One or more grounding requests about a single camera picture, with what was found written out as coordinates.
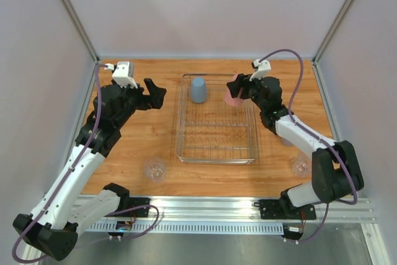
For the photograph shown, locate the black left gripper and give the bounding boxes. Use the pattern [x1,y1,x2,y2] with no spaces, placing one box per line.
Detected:
[114,78,166,128]

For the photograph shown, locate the pink plastic cup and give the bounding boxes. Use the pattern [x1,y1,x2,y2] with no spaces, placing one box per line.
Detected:
[224,88,244,107]

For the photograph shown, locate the blue plastic cup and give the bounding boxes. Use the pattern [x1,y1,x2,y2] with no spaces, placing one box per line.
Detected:
[190,77,207,104]

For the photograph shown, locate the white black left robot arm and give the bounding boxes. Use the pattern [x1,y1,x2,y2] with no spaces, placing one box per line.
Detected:
[13,78,167,261]

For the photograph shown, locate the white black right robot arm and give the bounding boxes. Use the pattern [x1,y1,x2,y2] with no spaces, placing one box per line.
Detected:
[227,74,364,218]

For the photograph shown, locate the lavender plastic cup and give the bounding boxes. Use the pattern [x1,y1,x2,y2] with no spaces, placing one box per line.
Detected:
[281,138,293,146]

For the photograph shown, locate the clear glass cup left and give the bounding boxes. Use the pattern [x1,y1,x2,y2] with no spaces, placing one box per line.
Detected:
[143,157,166,182]

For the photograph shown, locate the clear glass cup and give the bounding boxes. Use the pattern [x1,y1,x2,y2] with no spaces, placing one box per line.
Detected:
[143,157,166,182]
[292,153,312,177]

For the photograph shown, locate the clear glass cup right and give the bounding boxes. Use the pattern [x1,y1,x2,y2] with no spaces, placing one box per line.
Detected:
[292,153,312,177]

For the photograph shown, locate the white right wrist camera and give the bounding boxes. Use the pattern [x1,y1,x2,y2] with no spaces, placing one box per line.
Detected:
[249,59,272,81]

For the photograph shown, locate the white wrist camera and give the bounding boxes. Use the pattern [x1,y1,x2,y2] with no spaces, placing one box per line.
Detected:
[249,59,272,81]
[105,61,138,89]

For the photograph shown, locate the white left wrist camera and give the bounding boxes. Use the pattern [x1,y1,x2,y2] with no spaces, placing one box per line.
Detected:
[105,61,138,89]

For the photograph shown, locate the metal wire dish rack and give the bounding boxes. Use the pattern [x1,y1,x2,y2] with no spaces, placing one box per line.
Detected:
[176,73,259,164]

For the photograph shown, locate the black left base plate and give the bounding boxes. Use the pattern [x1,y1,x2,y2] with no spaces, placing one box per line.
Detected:
[108,197,151,219]

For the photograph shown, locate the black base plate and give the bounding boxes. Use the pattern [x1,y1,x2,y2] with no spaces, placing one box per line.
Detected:
[254,199,317,220]
[108,197,151,219]

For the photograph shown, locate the aluminium front rail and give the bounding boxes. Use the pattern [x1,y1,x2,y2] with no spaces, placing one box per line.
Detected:
[74,195,378,225]

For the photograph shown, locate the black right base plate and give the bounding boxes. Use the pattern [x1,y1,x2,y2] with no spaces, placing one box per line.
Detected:
[254,199,317,220]

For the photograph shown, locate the slotted white cable duct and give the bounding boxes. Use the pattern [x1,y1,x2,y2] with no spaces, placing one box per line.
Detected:
[87,220,283,235]

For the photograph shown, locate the aluminium frame post left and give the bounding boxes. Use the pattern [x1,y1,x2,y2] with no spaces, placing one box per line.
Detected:
[60,0,100,62]

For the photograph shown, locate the aluminium frame post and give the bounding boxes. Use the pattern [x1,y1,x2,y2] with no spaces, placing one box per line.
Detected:
[312,0,355,66]
[60,0,100,62]

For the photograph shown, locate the aluminium frame post right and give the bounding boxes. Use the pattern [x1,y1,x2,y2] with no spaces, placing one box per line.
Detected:
[312,0,355,66]

